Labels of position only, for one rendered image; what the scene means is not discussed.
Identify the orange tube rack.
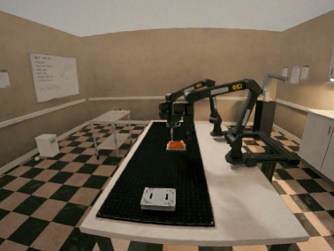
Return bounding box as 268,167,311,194
169,141,184,148

